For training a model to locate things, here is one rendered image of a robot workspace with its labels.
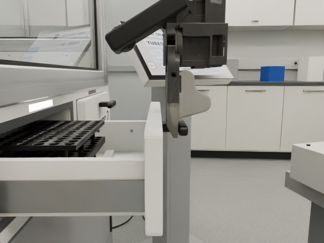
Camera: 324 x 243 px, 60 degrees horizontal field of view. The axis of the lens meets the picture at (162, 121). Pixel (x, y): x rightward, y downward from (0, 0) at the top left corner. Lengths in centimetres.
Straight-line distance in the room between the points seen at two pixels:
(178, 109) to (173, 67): 6
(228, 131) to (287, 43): 151
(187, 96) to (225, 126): 292
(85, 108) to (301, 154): 45
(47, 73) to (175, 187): 106
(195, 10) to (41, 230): 37
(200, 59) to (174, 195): 109
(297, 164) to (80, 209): 47
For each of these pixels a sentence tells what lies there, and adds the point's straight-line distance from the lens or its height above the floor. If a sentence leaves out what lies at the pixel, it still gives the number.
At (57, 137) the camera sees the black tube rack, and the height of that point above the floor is 90.
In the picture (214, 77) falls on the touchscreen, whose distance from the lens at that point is 132.
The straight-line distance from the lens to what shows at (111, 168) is 29.
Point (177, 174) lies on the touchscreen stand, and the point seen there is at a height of 50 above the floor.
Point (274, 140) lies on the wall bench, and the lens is 344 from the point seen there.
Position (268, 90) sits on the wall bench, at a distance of 334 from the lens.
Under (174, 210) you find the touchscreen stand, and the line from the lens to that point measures 145.
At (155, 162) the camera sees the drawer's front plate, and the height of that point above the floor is 90.
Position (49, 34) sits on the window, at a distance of 53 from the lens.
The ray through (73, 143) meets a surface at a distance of 35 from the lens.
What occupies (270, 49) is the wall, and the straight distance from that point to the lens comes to 408.
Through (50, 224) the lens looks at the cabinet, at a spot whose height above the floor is 75.
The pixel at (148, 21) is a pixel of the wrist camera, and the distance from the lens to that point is 38.
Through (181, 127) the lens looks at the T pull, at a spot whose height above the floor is 91.
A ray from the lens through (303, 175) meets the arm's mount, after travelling 65.
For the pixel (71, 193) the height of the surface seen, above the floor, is 86.
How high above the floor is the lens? 98
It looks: 9 degrees down
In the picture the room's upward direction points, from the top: straight up
